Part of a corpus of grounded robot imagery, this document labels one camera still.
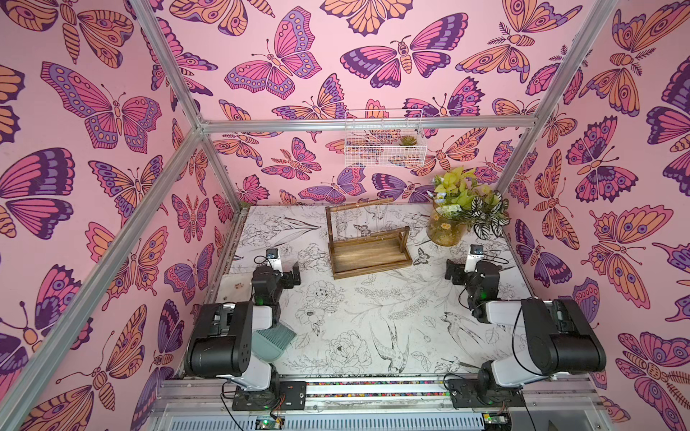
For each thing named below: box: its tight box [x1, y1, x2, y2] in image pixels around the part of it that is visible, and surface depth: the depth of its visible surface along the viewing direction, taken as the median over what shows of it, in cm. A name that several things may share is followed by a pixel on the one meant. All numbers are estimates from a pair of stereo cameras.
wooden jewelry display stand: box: [325, 197, 413, 281], surface depth 105 cm
